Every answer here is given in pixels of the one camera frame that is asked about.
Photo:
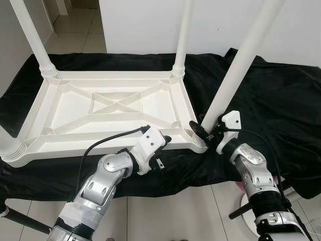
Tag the white plastic table leg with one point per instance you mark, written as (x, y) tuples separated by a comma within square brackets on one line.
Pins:
[(241, 65), (32, 40), (183, 30), (11, 148)]

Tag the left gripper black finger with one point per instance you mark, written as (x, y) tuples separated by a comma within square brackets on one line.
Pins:
[(166, 139)]

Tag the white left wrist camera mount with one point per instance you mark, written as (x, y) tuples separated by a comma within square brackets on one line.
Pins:
[(150, 143)]

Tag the white plastic table top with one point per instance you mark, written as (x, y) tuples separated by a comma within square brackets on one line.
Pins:
[(65, 110)]

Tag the black metal frame bar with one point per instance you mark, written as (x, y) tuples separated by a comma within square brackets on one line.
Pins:
[(25, 221), (241, 211)]

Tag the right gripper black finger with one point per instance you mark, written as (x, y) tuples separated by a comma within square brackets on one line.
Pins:
[(198, 133)]

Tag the black nylon cloth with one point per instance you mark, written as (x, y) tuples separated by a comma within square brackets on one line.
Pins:
[(281, 100)]

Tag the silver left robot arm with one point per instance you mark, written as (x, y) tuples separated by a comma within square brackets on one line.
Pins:
[(103, 181)]

